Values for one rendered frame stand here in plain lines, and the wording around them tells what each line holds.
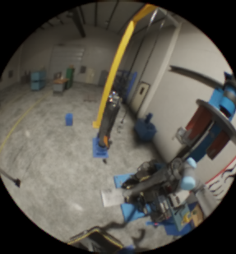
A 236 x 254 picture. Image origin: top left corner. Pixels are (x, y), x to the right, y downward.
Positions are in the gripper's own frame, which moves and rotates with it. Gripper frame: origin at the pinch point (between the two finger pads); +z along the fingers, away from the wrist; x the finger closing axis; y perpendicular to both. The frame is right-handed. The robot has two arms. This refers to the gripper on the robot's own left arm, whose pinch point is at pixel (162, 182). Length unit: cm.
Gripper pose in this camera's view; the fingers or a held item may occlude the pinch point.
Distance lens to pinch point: 83.4
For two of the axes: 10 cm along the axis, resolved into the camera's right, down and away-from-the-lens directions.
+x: -4.4, -6.4, 6.3
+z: -3.2, 7.6, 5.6
